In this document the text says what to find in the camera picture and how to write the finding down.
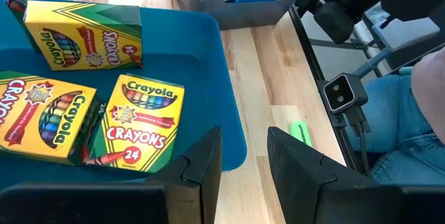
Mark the grey translucent plastic bin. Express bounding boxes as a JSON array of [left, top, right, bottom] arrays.
[[169, 0, 312, 31]]

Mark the blue plastic bin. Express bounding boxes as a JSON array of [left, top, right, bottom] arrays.
[[0, 0, 248, 192]]

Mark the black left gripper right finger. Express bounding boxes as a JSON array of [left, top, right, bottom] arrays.
[[266, 127, 405, 224]]

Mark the black camera cable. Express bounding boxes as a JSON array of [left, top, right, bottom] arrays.
[[344, 106, 372, 176]]

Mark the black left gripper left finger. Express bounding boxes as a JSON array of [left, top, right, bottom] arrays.
[[145, 125, 224, 224]]

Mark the yellow green crayon box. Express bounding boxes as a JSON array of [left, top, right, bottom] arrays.
[[83, 73, 186, 174], [5, 0, 143, 72], [0, 70, 102, 166]]

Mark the person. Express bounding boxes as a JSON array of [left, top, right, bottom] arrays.
[[347, 65, 445, 186]]

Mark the grey chair frame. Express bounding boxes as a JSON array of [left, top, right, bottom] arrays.
[[309, 3, 442, 79]]

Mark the person's forearm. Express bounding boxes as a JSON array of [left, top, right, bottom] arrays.
[[411, 47, 445, 145]]

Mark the green eraser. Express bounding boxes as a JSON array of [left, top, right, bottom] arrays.
[[289, 120, 314, 147]]

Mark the black table-level camera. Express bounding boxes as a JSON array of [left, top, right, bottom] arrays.
[[318, 72, 369, 114]]

